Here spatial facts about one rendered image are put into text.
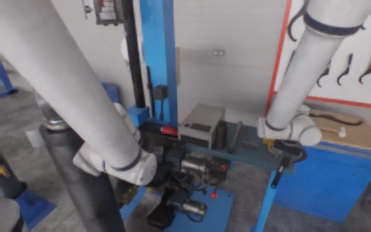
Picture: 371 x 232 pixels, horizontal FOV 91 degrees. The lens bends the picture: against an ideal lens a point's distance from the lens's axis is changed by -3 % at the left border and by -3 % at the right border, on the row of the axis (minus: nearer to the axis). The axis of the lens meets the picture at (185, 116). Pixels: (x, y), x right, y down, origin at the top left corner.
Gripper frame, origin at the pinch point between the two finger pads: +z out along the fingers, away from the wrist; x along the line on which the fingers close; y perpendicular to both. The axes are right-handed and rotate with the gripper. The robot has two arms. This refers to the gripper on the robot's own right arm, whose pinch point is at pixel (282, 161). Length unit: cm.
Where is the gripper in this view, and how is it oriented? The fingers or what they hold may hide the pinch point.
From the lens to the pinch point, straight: 118.4
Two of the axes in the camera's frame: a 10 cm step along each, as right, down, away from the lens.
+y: -6.1, 3.9, -6.9
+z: 0.2, 8.7, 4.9
